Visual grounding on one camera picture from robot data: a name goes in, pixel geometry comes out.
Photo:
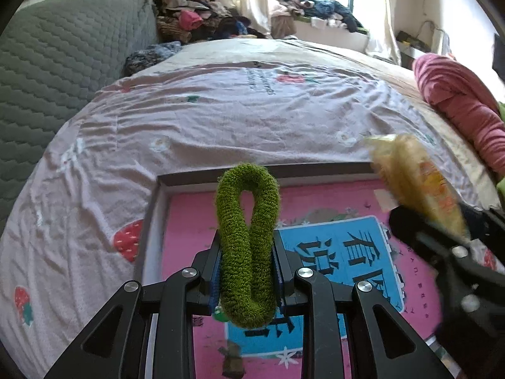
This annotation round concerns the dark monitor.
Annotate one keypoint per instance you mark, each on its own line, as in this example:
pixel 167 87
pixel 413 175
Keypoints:
pixel 500 59

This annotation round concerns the yellow snack packet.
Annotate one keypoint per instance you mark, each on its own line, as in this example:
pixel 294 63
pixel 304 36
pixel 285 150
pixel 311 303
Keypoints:
pixel 410 177

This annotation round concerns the shallow grey cardboard box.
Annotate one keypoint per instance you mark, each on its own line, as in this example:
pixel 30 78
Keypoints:
pixel 165 181

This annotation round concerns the grey quilted headboard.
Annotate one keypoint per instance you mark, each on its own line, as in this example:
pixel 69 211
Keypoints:
pixel 47 67

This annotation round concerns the dark blue patterned cloth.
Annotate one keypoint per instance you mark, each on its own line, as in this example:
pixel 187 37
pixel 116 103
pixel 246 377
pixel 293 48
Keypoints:
pixel 152 57

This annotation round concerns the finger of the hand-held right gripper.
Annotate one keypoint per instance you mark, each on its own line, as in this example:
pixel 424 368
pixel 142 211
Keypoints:
pixel 491 227
pixel 422 237

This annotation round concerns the green cloth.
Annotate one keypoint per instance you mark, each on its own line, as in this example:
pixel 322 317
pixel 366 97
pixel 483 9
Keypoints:
pixel 502 189

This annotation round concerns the green fuzzy scrunchie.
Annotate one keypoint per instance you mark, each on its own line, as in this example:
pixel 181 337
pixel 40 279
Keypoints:
pixel 236 244

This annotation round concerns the pile of mixed clothes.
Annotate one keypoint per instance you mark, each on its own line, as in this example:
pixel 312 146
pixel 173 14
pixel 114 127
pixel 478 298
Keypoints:
pixel 197 15

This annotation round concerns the printed pink bedsheet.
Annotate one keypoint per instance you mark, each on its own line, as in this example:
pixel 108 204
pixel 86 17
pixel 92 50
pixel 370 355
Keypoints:
pixel 236 118

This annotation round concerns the pink blanket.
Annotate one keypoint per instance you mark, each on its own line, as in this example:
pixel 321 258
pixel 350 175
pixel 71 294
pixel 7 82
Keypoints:
pixel 453 94

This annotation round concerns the white curtain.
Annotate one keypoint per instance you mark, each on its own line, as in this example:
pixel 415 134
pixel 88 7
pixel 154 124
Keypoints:
pixel 252 0
pixel 380 15

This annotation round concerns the black device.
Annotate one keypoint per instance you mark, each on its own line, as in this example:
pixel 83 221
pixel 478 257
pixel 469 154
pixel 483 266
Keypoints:
pixel 410 39

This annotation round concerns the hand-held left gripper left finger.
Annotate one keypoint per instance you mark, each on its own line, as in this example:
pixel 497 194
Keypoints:
pixel 215 284

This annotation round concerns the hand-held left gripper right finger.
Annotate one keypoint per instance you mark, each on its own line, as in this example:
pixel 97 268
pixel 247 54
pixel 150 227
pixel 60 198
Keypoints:
pixel 277 280

